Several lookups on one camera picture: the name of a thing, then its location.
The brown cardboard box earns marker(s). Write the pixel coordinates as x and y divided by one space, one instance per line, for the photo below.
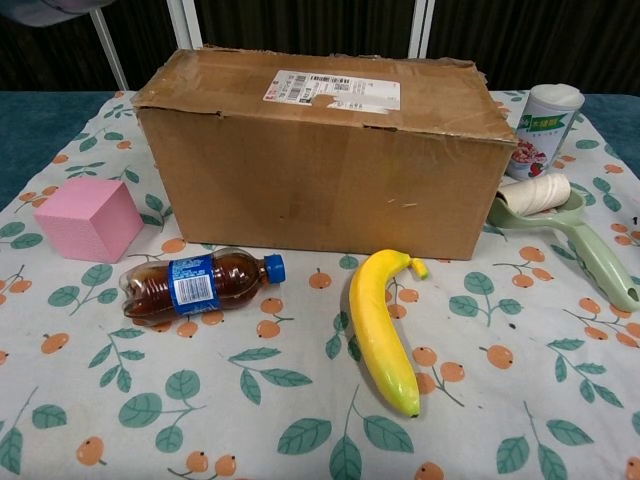
320 190

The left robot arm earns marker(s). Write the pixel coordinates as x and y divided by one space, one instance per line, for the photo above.
45 12

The yellow toy banana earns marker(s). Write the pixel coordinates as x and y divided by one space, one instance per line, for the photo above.
380 330

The cola bottle with blue label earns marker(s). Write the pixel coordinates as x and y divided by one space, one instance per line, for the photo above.
195 287

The floral print tablecloth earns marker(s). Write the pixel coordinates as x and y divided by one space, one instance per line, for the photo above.
250 400

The pink cube block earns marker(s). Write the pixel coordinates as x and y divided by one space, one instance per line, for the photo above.
85 220

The white canister with green label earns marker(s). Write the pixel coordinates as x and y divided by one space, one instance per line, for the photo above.
542 135

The green lint roller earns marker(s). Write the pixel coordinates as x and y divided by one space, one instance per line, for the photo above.
590 250

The double white frame post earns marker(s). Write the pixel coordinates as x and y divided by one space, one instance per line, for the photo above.
421 25

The wide white frame post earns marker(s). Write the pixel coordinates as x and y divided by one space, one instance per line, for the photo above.
184 22

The thin white frame post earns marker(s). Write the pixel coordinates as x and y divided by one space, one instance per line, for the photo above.
112 55

